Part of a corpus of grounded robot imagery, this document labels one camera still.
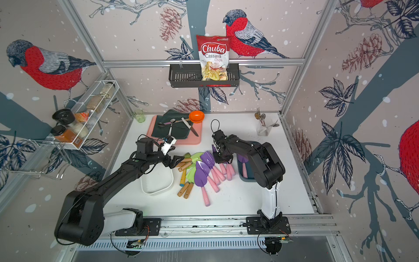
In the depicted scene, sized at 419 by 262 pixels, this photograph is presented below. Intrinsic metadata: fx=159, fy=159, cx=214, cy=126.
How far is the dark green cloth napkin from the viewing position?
1095 millimetres

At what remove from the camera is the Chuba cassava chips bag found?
0.83 meters

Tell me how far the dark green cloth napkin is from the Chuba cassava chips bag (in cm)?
39
